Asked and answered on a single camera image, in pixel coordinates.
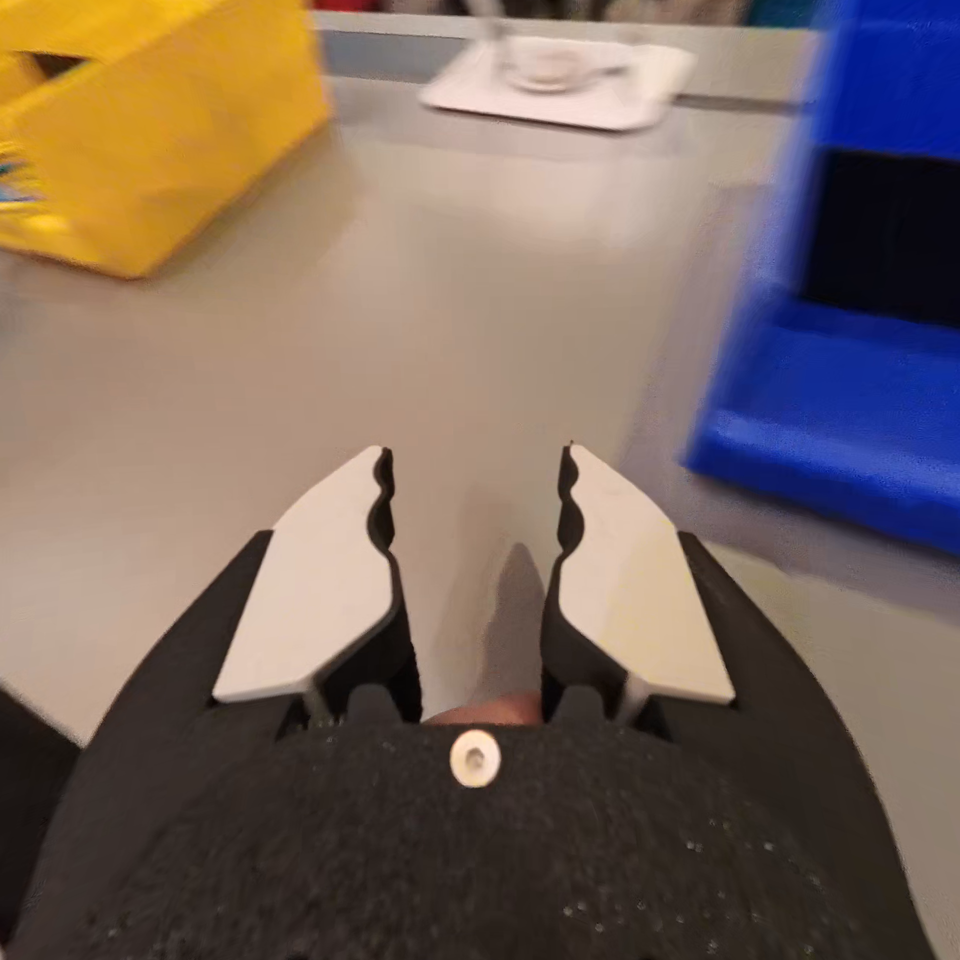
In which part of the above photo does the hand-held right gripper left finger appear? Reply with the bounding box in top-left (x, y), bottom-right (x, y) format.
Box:
top-left (212, 446), bottom-right (423, 726)

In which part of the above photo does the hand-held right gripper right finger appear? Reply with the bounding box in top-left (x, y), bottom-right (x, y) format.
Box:
top-left (540, 442), bottom-right (736, 723)

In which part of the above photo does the blue plastic bin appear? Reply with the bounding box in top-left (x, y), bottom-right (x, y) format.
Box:
top-left (681, 0), bottom-right (960, 556)

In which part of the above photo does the yellow plastic bin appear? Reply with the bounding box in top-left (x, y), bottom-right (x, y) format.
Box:
top-left (0, 0), bottom-right (333, 280)

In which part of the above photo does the blue ethernet cable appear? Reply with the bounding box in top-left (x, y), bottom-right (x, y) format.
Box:
top-left (0, 146), bottom-right (42, 205)

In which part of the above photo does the person's black clothing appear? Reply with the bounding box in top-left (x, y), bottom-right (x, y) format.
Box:
top-left (0, 684), bottom-right (81, 939)

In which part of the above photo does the black bin divider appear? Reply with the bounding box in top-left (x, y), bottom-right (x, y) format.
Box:
top-left (801, 148), bottom-right (960, 329)
top-left (22, 51), bottom-right (90, 81)

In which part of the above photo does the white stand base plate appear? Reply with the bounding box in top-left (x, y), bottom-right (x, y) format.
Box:
top-left (420, 33), bottom-right (699, 134)

